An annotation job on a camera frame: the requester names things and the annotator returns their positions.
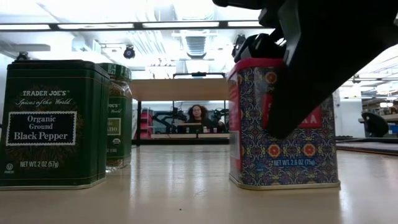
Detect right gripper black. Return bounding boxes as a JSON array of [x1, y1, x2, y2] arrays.
[[213, 0, 398, 140]]

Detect red-lidded patterned paprika tin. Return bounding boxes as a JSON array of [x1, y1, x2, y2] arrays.
[[228, 57, 341, 190]]

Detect green-lidded oregano glass jar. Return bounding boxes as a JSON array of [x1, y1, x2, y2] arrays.
[[96, 62, 134, 173]]

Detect grey ceiling air vent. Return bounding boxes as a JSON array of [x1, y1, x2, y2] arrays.
[[185, 35, 208, 60]]

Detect person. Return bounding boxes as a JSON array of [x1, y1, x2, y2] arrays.
[[177, 104, 226, 134]]

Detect neighbour rig wooden table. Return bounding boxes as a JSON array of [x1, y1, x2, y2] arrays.
[[150, 133, 230, 139]]

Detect red tool cabinet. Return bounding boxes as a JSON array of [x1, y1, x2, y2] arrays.
[[140, 108, 154, 140]]

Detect Trader Joe's black pepper tin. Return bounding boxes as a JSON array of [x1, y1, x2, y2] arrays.
[[0, 59, 111, 190]]

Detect black gantry with camera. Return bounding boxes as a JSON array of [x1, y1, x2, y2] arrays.
[[173, 71, 226, 79]]

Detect black aluminium table frame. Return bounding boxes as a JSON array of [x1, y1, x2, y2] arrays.
[[132, 136, 398, 146]]

